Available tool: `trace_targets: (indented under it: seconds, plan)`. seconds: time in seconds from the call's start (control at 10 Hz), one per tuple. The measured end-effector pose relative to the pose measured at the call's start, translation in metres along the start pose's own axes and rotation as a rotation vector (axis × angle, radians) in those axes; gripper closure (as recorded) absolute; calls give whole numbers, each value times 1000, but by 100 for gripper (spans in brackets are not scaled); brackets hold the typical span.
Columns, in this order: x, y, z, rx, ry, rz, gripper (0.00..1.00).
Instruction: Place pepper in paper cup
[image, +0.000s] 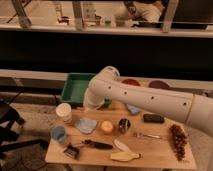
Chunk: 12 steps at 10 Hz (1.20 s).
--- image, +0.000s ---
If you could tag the white spoon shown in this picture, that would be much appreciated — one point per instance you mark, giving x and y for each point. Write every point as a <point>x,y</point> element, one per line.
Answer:
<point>121,145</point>

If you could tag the red bowl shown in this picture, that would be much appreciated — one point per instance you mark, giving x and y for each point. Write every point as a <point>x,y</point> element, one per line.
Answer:
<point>131,82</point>

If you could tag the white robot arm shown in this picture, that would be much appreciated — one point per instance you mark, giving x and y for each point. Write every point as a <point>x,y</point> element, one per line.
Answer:
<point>193,110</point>

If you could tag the brown grape bunch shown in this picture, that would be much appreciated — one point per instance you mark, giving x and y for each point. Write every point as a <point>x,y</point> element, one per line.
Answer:
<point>179,140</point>

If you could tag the small metal cup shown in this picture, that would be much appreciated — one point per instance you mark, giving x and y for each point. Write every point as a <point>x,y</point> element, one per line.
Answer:
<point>124,125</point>

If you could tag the light blue cloth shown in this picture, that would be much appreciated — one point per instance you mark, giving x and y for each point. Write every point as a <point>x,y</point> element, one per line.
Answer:
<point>133,110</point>

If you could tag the white paper cup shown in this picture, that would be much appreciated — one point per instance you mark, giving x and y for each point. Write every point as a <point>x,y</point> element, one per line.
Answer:
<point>63,111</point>

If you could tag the black chair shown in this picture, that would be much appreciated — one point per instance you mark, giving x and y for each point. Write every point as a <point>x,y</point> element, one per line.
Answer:
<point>8,137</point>

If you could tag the blue plastic cup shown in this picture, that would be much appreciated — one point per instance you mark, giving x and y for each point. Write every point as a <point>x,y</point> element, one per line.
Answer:
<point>58,134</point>

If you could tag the black rectangular box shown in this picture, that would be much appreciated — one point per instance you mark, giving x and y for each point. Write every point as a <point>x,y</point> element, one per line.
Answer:
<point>150,118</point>

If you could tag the blue folded cloth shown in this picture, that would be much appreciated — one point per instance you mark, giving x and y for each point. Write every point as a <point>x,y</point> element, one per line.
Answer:
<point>86,125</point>

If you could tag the green plastic tray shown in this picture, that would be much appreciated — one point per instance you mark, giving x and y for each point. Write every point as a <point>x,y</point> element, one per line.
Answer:
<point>75,87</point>

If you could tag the black binder clip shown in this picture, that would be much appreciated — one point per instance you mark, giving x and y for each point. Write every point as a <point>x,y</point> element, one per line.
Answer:
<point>72,151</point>

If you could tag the purple bowl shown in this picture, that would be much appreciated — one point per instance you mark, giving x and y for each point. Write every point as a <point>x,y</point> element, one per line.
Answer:
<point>159,85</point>

